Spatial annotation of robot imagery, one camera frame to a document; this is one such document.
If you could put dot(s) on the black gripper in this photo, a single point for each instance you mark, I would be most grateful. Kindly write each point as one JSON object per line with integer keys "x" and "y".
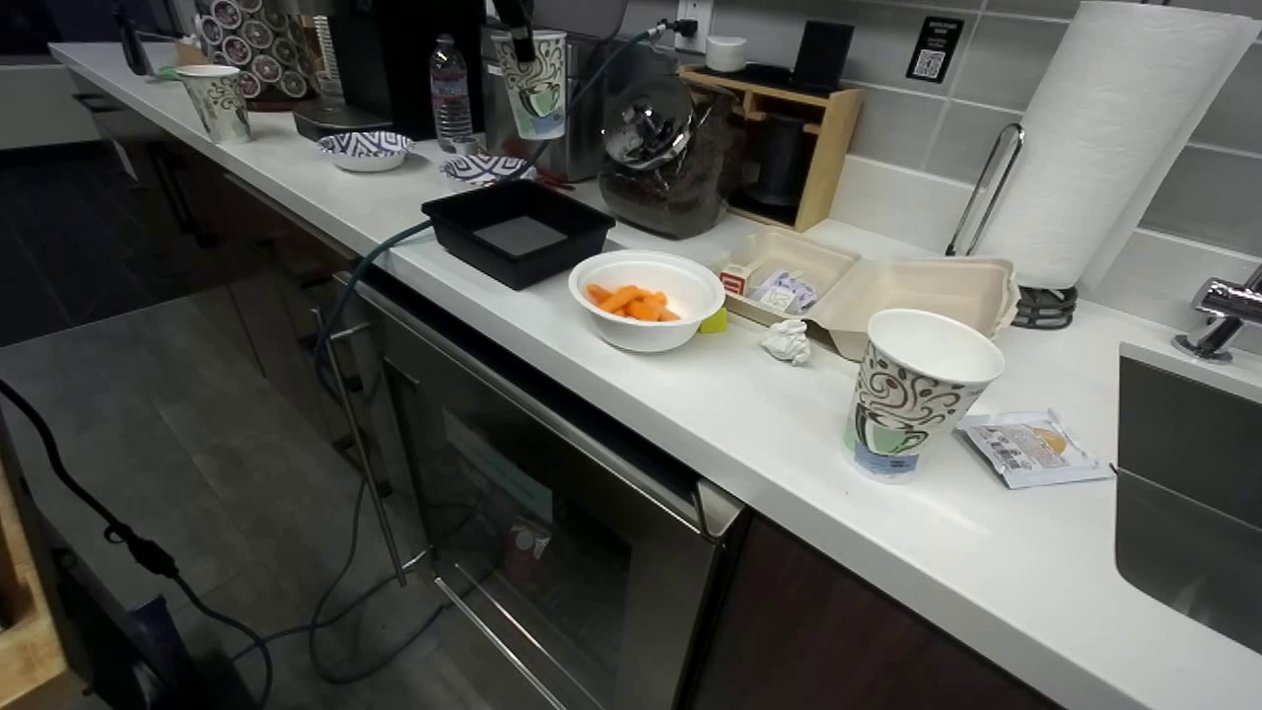
{"x": 511, "y": 11}

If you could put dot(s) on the blue patterned ceramic bowl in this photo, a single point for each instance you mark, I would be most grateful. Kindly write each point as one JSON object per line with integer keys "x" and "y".
{"x": 363, "y": 149}

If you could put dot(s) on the black square bowl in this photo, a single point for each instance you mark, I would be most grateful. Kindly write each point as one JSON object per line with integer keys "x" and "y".
{"x": 520, "y": 238}

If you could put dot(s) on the small white cup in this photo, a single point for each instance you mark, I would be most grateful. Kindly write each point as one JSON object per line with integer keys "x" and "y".
{"x": 724, "y": 53}

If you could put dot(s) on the white round bowl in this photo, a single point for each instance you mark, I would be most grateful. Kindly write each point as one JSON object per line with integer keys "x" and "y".
{"x": 645, "y": 337}

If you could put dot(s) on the green item behind bowl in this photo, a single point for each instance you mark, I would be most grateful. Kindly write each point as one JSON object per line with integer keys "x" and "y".
{"x": 717, "y": 322}

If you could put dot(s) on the large patterned paper cup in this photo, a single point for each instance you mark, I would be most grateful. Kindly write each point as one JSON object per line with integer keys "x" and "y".
{"x": 910, "y": 401}

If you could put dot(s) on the clear plastic water bottle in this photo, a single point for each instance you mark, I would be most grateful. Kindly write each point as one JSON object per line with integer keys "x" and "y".
{"x": 450, "y": 97}

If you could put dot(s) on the small blue patterned plate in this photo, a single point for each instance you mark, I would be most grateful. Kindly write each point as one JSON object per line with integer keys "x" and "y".
{"x": 479, "y": 168}

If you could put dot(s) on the circle patterned bag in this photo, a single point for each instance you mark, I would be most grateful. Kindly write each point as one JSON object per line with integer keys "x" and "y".
{"x": 261, "y": 44}

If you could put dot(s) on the orange food pieces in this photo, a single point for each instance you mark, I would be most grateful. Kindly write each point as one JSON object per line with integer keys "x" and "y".
{"x": 634, "y": 302}

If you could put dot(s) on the wooden shelf rack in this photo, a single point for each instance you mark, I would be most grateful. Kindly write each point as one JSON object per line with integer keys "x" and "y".
{"x": 816, "y": 142}

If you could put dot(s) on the sauce packets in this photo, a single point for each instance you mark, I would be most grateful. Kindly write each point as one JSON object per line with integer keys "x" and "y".
{"x": 783, "y": 294}

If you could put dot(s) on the crumpled white paper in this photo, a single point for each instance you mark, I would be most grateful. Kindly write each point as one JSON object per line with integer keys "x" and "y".
{"x": 791, "y": 341}

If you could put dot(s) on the beige takeout clamshell container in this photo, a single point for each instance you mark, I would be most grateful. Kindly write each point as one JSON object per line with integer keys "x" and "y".
{"x": 910, "y": 294}

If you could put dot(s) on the stainless dishwasher door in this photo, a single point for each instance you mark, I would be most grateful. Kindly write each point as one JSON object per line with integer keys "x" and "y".
{"x": 567, "y": 524}

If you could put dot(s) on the metal paper towel holder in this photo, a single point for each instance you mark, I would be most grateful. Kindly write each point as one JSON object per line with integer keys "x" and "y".
{"x": 988, "y": 189}

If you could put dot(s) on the white paper towel roll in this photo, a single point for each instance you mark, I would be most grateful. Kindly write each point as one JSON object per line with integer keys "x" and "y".
{"x": 1119, "y": 142}

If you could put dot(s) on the flat printed sachet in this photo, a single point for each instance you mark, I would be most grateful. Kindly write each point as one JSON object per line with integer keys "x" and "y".
{"x": 1030, "y": 451}

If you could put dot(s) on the chrome faucet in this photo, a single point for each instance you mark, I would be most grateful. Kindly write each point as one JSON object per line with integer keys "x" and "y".
{"x": 1226, "y": 312}

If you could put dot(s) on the stainless steel sink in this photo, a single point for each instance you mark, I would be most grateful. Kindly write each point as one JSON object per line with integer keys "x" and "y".
{"x": 1190, "y": 498}

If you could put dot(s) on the white wall outlet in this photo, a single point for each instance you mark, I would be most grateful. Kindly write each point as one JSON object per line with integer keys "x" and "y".
{"x": 692, "y": 22}

